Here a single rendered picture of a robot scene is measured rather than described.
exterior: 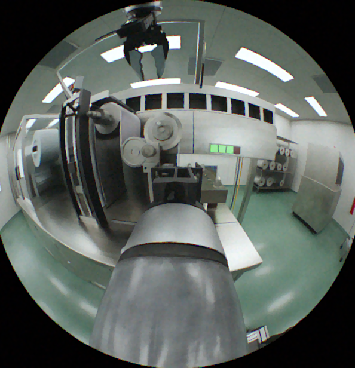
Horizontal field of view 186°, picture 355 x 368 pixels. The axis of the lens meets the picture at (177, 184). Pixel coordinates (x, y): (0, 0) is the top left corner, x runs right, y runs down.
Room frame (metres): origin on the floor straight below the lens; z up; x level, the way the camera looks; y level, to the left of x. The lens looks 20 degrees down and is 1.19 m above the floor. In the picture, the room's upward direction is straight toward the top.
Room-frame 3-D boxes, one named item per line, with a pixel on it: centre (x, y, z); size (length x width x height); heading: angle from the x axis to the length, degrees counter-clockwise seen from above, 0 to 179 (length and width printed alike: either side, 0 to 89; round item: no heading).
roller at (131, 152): (0.54, 0.17, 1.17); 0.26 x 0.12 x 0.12; 179
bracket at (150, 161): (0.37, 0.09, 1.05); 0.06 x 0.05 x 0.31; 179
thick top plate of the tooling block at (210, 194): (0.57, -0.13, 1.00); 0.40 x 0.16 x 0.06; 179
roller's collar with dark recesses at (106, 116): (0.39, 0.31, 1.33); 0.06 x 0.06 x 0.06; 89
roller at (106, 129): (0.55, 0.30, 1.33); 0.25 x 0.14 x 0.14; 179
